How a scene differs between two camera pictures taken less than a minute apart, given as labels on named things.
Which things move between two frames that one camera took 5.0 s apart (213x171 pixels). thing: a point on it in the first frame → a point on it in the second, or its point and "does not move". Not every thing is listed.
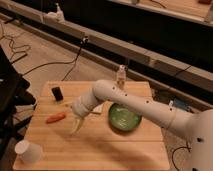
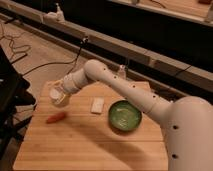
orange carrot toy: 56,117 does not move
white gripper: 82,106 → 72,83
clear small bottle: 121,77 does not move
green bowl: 122,118 does not move
